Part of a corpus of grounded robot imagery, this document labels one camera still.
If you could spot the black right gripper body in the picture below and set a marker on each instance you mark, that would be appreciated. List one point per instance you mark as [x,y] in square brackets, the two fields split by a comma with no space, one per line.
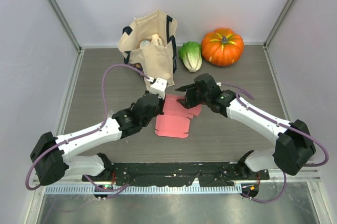
[193,97]

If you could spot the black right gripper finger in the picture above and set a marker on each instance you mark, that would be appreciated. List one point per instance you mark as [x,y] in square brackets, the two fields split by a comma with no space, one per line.
[186,103]
[186,87]

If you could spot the beige canvas tote bag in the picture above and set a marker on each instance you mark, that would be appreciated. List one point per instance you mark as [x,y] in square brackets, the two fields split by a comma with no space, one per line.
[154,61]

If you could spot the green lettuce toy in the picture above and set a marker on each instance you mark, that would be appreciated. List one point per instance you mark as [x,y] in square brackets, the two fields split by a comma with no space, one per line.
[191,56]

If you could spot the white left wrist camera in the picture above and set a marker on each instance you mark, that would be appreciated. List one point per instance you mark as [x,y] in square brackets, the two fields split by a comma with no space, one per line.
[158,87]

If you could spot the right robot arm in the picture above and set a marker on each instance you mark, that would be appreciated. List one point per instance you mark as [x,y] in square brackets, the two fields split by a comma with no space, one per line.
[293,147]

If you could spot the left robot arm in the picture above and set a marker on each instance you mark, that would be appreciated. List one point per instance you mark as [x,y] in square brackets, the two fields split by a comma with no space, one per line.
[52,155]

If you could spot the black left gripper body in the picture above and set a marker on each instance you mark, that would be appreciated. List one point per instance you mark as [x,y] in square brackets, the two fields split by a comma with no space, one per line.
[159,110]

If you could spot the white round container in bag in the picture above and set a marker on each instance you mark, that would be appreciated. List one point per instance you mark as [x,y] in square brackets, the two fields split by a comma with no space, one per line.
[144,43]

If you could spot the pink paper box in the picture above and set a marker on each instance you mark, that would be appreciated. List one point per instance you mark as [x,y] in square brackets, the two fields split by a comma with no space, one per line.
[175,122]

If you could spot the slotted cable duct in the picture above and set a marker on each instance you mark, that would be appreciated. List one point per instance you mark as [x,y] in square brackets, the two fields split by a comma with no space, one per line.
[63,189]

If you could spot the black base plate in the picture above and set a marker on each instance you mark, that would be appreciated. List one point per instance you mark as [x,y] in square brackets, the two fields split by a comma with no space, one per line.
[177,174]

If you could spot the beige bottle in bag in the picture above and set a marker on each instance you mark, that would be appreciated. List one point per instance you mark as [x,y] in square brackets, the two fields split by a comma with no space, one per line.
[156,40]

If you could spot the orange pumpkin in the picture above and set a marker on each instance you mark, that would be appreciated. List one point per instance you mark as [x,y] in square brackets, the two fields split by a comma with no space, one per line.
[222,47]

